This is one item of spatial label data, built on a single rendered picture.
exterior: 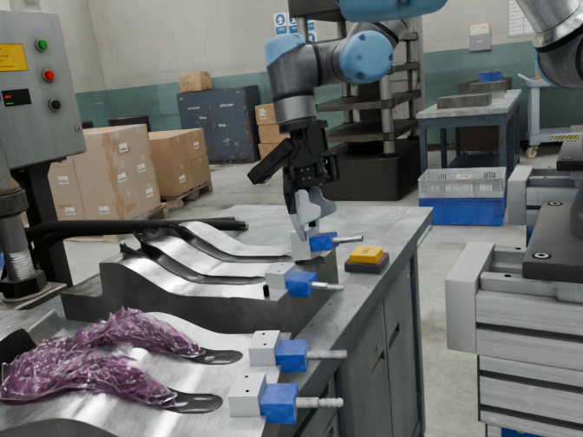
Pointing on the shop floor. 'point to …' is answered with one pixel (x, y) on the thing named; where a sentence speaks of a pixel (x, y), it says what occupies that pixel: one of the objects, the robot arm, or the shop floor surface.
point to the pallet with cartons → (180, 166)
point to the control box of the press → (38, 118)
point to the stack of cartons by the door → (268, 129)
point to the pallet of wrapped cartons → (107, 180)
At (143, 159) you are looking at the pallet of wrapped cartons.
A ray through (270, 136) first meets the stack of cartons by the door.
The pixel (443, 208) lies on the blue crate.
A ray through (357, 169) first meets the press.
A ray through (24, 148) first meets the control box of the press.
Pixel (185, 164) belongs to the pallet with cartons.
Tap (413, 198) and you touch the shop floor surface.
